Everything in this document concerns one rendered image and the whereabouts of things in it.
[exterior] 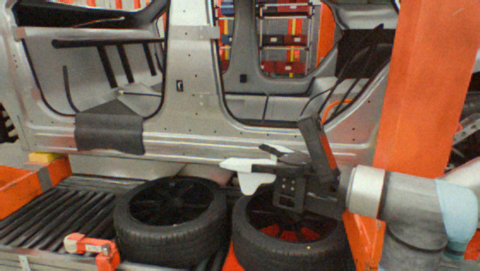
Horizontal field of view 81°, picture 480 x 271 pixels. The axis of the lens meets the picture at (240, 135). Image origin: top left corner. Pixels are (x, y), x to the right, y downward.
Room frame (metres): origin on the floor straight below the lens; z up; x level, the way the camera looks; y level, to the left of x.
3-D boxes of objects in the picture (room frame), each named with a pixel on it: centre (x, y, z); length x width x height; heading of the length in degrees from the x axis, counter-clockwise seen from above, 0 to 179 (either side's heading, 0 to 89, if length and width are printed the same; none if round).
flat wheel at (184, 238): (1.46, 0.42, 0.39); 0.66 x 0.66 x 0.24
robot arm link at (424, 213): (0.34, -0.26, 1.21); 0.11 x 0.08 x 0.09; 60
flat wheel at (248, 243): (1.34, -0.28, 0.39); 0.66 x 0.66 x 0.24
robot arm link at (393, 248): (0.36, -0.27, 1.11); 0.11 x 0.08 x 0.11; 150
